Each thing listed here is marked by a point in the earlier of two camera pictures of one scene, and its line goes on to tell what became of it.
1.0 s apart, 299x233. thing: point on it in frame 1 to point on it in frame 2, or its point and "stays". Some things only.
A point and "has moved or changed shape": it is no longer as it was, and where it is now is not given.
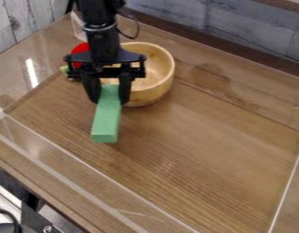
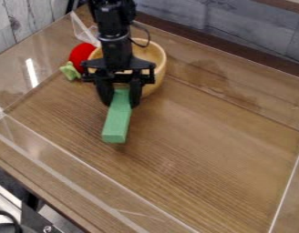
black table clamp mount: (33, 221) stays
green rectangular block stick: (105, 126) has moved or changed shape
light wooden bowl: (151, 88) has moved or changed shape
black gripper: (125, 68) to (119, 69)
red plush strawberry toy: (78, 47) stays
